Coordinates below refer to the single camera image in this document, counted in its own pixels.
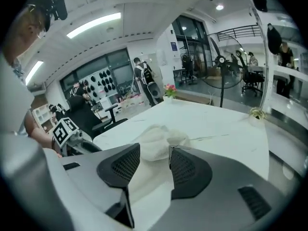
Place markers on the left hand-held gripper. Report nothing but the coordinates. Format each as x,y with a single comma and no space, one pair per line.
63,132

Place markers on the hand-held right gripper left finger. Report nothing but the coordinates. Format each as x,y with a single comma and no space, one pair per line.
118,170

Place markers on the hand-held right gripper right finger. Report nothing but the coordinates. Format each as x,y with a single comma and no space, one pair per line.
192,174

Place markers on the beige towel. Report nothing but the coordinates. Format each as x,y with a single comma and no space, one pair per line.
156,138

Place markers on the person's left forearm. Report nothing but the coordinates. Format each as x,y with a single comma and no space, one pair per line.
42,138

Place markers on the black mesh office chair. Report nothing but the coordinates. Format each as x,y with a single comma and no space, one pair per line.
81,114

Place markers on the white cubby shelf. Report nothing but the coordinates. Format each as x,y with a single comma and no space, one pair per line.
42,115

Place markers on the person's light blue shirt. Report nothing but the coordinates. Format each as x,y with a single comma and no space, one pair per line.
12,100

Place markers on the long ceiling light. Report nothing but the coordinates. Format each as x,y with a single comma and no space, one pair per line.
34,72
93,24

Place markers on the cluster of clear water jugs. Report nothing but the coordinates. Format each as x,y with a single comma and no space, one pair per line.
133,101

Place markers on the wooden step platform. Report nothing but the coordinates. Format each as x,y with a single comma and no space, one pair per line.
192,97

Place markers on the pink flower pot plant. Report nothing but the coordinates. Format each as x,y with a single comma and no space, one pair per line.
170,89

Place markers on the person's head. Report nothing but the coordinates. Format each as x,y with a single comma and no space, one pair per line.
21,40

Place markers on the dark clothes rack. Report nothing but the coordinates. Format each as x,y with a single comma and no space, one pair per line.
187,66

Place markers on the white shelving rack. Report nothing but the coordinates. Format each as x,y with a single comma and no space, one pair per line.
284,109

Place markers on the black standing fan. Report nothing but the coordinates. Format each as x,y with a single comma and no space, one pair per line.
220,60

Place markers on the round ceiling light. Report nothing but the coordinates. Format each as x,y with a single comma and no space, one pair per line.
219,7

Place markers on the wall of black pouches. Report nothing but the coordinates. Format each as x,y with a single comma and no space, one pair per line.
106,82

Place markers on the black head-mounted camera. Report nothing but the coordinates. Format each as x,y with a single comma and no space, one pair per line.
57,6

